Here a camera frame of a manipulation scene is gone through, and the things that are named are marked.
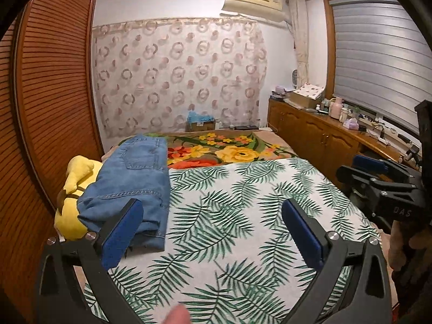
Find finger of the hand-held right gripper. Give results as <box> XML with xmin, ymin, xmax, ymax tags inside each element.
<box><xmin>336</xmin><ymin>165</ymin><xmax>385</xmax><ymax>210</ymax></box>
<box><xmin>353</xmin><ymin>154</ymin><xmax>421</xmax><ymax>186</ymax></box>

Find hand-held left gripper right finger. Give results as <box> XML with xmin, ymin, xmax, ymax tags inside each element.
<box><xmin>282</xmin><ymin>198</ymin><xmax>394</xmax><ymax>324</ymax></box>

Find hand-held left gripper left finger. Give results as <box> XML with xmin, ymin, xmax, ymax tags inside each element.
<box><xmin>34</xmin><ymin>198</ymin><xmax>145</xmax><ymax>324</ymax></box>

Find blue denim pants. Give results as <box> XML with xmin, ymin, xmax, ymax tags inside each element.
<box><xmin>77</xmin><ymin>135</ymin><xmax>171</xmax><ymax>252</ymax></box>

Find person's right hand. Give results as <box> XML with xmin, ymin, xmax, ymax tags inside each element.
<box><xmin>388</xmin><ymin>223</ymin><xmax>427</xmax><ymax>277</ymax></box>

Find person's left hand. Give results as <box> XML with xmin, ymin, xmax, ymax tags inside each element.
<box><xmin>158</xmin><ymin>303</ymin><xmax>191</xmax><ymax>324</ymax></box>

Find yellow plush toy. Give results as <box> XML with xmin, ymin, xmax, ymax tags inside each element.
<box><xmin>54</xmin><ymin>155</ymin><xmax>102</xmax><ymax>240</ymax></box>

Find wooden sideboard cabinet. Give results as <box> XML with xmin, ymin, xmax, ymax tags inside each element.
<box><xmin>268</xmin><ymin>97</ymin><xmax>422</xmax><ymax>193</ymax></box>

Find pink thermos jug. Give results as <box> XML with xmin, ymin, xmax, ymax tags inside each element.
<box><xmin>330</xmin><ymin>97</ymin><xmax>343</xmax><ymax>119</ymax></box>

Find leaf print blanket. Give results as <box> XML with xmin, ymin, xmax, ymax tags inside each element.
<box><xmin>81</xmin><ymin>157</ymin><xmax>383</xmax><ymax>324</ymax></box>

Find box with spotted cloth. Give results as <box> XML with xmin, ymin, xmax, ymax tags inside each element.
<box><xmin>289</xmin><ymin>83</ymin><xmax>326</xmax><ymax>109</ymax></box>

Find grey striped window blind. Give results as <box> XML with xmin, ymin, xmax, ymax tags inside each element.
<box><xmin>332</xmin><ymin>0</ymin><xmax>432</xmax><ymax>136</ymax></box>

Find floral blanket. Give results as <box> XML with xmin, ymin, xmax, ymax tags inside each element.
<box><xmin>101</xmin><ymin>130</ymin><xmax>298</xmax><ymax>170</ymax></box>

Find cardboard box with blue cloth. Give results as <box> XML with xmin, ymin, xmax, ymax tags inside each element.
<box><xmin>187</xmin><ymin>111</ymin><xmax>217</xmax><ymax>132</ymax></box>

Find tied beige curtain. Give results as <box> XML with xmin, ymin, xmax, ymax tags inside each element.
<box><xmin>288</xmin><ymin>0</ymin><xmax>309</xmax><ymax>86</ymax></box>

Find wooden louvered wardrobe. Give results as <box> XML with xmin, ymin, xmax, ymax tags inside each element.
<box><xmin>0</xmin><ymin>0</ymin><xmax>103</xmax><ymax>311</ymax></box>

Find circle patterned curtain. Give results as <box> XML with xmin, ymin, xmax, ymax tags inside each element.
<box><xmin>92</xmin><ymin>17</ymin><xmax>269</xmax><ymax>139</ymax></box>

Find beige air conditioner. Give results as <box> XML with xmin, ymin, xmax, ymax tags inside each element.
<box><xmin>221</xmin><ymin>0</ymin><xmax>286</xmax><ymax>22</ymax></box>

